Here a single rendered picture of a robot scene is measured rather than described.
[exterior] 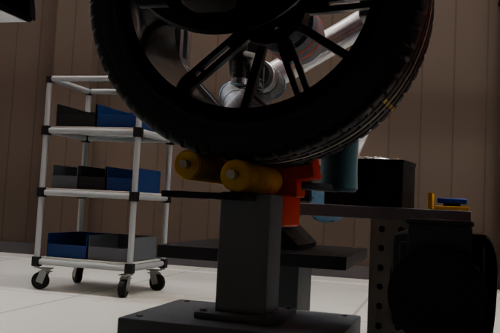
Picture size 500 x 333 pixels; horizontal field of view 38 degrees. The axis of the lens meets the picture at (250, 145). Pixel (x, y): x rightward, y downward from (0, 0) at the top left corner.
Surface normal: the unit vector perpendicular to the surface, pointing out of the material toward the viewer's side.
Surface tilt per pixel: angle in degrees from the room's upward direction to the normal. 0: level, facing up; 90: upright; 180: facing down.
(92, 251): 90
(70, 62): 90
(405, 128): 90
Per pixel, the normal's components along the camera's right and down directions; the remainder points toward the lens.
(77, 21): -0.26, -0.09
